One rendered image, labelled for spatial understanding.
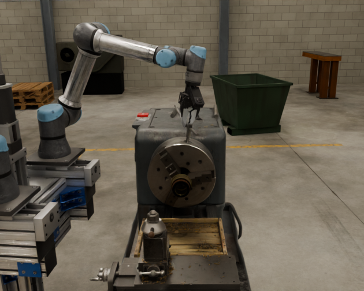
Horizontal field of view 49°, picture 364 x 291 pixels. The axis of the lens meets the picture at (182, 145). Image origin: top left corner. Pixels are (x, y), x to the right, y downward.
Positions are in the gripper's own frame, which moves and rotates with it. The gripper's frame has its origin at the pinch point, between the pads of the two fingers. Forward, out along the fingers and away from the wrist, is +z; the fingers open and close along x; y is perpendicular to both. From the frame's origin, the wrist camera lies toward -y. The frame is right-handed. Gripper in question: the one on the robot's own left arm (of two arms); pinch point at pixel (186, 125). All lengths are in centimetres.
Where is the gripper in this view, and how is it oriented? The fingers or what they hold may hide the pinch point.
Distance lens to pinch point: 182.9
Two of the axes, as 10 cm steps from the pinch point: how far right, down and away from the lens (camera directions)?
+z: -1.6, 9.4, 2.9
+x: -9.3, -0.5, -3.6
